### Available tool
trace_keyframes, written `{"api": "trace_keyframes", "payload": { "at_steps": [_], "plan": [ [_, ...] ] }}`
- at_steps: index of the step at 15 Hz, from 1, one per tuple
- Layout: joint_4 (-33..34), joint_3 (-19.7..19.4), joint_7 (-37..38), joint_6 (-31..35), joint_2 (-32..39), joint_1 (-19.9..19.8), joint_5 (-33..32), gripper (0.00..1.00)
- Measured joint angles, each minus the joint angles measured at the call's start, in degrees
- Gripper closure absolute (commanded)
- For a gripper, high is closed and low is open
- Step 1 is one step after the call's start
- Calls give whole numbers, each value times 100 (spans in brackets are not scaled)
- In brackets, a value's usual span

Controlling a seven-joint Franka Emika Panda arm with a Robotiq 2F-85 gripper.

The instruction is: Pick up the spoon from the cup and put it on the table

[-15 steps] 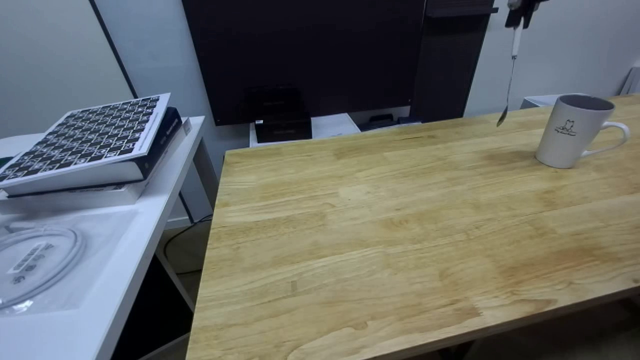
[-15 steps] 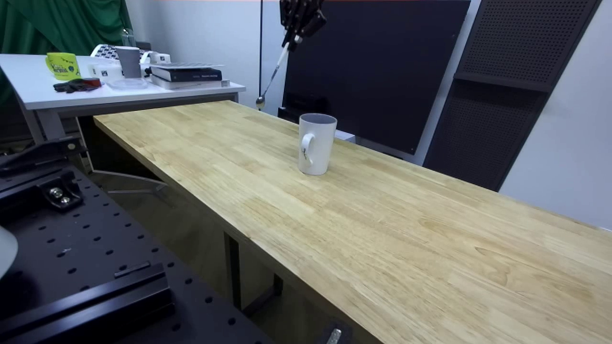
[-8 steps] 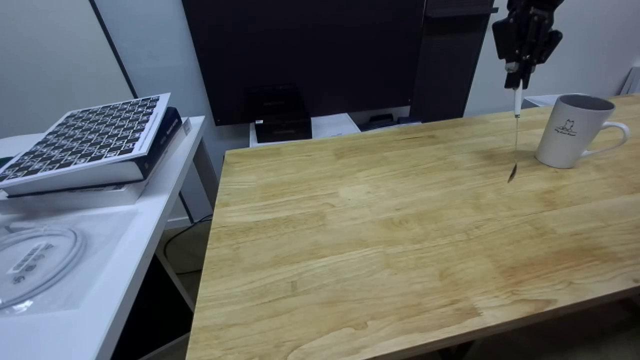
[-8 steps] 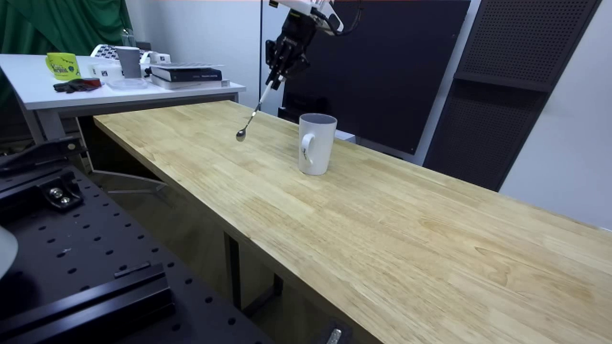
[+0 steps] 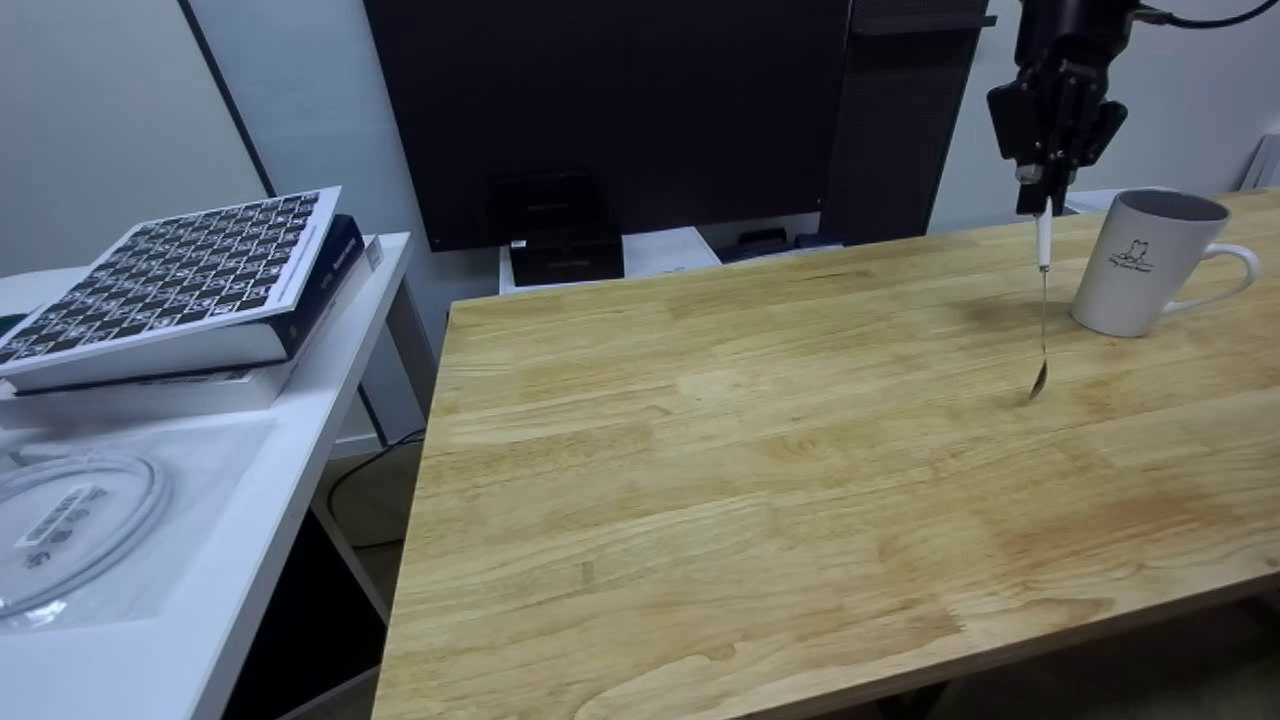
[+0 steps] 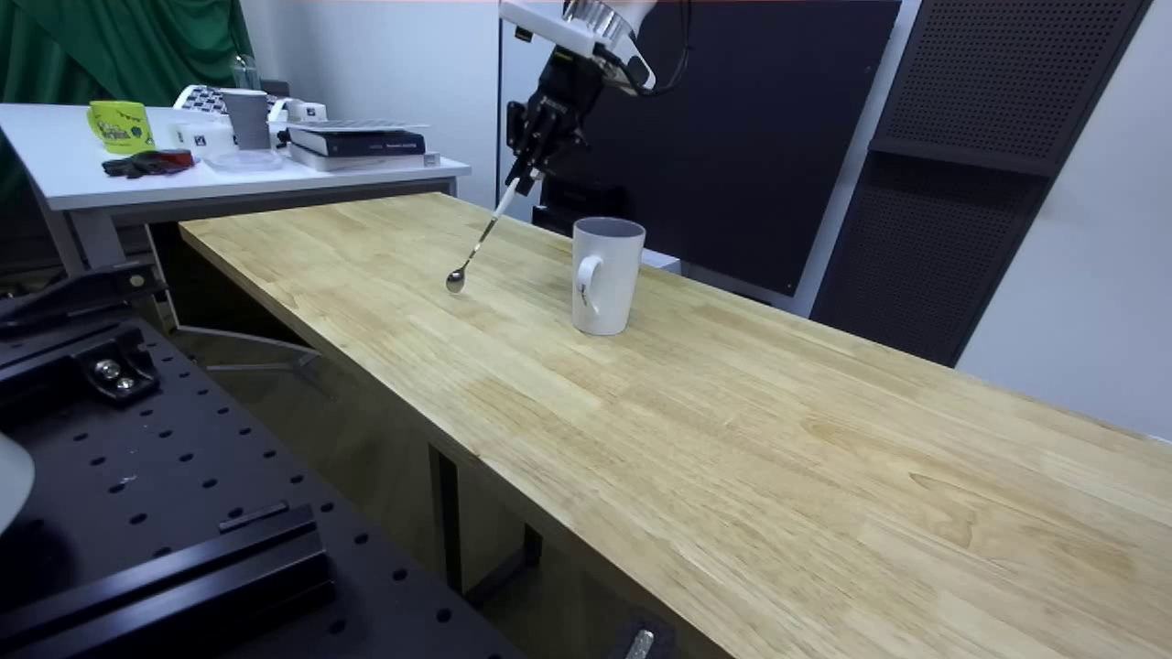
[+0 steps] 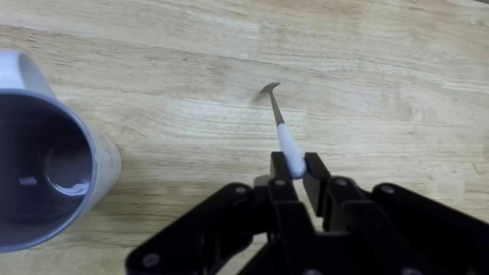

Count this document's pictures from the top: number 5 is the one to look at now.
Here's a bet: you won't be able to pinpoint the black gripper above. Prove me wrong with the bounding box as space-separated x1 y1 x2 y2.
987 0 1141 217

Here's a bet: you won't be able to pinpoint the spoon with white handle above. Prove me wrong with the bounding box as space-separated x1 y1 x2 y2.
1028 196 1055 403

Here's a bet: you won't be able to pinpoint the white mug with print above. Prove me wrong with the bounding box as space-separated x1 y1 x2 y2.
1070 188 1261 339

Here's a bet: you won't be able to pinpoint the flat black device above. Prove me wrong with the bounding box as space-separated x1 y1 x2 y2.
718 227 843 265

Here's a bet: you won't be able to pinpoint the large black monitor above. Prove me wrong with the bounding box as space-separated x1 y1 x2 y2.
362 0 853 254

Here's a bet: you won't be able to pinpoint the black box device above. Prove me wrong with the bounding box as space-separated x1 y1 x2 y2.
488 172 627 288

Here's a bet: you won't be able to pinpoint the dark blue book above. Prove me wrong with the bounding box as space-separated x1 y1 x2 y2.
10 213 367 399

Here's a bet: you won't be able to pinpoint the checker pattern calibration board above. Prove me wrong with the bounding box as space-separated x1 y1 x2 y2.
0 186 342 393

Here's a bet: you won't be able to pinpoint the white side table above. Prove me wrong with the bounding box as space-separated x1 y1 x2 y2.
0 232 441 720

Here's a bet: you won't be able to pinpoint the black cable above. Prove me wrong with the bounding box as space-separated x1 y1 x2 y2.
325 428 428 551

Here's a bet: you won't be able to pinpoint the bagged white cable coil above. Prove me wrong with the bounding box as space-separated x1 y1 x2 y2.
0 418 277 633

